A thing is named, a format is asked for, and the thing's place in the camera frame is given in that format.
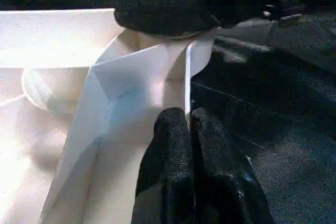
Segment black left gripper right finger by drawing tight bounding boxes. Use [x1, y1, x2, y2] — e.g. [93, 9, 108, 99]
[190, 108, 275, 224]

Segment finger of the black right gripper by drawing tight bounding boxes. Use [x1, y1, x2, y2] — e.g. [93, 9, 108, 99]
[114, 0, 232, 38]

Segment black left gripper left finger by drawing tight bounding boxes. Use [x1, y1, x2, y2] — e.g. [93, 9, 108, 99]
[131, 108, 196, 224]

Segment black work mat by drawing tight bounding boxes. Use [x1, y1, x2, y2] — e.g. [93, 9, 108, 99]
[0, 0, 336, 224]

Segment white plastic table top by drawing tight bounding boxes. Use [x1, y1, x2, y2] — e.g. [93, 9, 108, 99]
[0, 8, 217, 224]

